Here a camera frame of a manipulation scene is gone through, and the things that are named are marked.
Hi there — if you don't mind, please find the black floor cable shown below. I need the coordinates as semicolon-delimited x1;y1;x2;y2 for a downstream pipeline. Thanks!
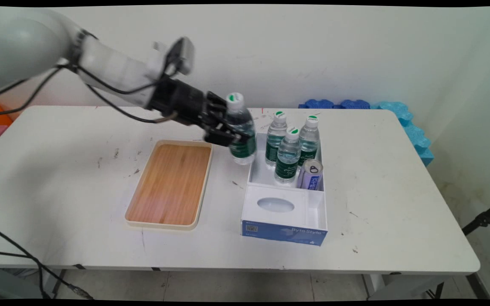
0;222;95;300

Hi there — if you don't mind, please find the white table leg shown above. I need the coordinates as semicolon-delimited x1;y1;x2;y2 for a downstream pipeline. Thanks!
362;274;387;299

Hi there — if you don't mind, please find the light blue foam mat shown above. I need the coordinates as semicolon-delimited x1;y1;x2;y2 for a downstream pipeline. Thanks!
370;101;435;167

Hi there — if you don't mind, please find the wooden tray with cream rim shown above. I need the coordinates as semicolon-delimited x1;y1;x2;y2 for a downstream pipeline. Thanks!
125;139;215;230

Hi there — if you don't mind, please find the silver drink can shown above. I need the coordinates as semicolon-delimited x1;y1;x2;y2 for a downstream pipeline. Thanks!
297;159;324;190

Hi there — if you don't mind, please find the grey table leg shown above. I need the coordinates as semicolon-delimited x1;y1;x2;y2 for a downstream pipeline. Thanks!
51;269;68;297

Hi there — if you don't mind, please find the water bottle with green label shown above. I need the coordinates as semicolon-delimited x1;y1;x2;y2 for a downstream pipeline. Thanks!
265;111;289;167
226;92;257;165
299;115;321;167
274;127;302;186

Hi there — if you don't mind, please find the black table leg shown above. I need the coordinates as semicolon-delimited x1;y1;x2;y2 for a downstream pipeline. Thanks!
466;273;490;300

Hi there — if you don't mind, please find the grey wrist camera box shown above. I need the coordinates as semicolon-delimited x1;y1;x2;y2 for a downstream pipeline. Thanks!
146;37;196;80

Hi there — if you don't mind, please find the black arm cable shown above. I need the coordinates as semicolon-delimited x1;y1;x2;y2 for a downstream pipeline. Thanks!
0;38;186;125

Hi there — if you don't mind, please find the white and blue cardboard box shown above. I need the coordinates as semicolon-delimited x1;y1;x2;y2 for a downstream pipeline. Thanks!
241;132;328;247

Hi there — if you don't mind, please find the black tripod stand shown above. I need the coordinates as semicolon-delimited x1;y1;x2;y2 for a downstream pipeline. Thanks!
462;198;490;236

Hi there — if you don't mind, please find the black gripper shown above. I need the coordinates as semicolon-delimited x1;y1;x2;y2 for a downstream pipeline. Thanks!
148;76;251;148

